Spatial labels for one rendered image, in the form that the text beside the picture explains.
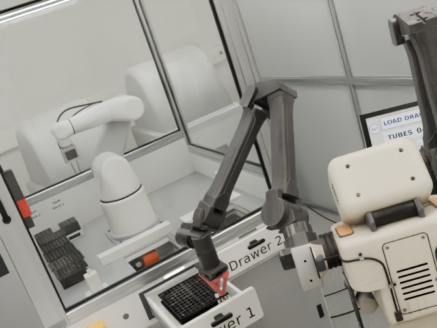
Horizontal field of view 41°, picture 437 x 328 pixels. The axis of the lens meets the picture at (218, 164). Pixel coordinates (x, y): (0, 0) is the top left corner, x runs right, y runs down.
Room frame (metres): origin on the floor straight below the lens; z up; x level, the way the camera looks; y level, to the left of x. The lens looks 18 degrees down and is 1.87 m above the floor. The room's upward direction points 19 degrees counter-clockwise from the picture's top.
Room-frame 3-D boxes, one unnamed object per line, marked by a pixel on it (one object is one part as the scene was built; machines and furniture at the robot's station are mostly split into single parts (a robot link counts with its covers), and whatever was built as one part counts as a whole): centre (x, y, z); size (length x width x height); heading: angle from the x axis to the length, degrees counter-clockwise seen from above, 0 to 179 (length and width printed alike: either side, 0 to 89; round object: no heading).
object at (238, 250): (2.00, -0.02, 0.87); 0.29 x 0.02 x 0.11; 111
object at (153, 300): (1.78, 0.23, 0.86); 0.40 x 0.26 x 0.06; 21
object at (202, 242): (1.57, 0.12, 1.16); 0.07 x 0.06 x 0.07; 36
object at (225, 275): (1.57, 0.12, 1.03); 0.07 x 0.07 x 0.09; 23
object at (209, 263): (1.57, 0.12, 1.10); 0.10 x 0.07 x 0.07; 23
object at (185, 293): (1.78, 0.23, 0.87); 0.22 x 0.18 x 0.06; 21
